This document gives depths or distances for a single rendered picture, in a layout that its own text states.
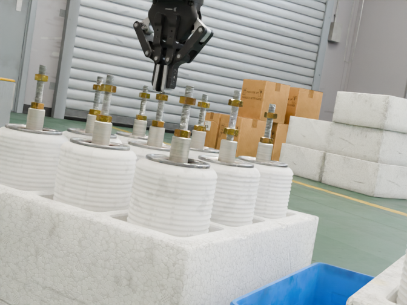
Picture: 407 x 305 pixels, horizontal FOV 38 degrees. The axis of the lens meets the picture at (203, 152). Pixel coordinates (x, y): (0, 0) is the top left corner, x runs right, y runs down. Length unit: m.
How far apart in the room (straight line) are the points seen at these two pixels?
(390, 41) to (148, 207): 6.81
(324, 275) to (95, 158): 0.39
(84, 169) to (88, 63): 5.19
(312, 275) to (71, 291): 0.36
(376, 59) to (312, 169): 4.06
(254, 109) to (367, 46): 3.35
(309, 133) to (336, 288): 2.78
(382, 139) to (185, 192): 2.62
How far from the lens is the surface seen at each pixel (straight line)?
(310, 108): 4.74
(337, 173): 3.39
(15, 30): 5.76
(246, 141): 4.38
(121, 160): 0.71
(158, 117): 0.83
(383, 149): 3.23
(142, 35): 0.86
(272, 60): 6.95
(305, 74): 7.24
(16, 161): 0.78
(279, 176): 0.85
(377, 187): 3.22
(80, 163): 0.70
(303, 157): 3.62
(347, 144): 3.37
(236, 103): 0.77
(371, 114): 3.26
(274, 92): 4.48
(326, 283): 0.90
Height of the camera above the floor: 0.32
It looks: 4 degrees down
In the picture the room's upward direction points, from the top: 9 degrees clockwise
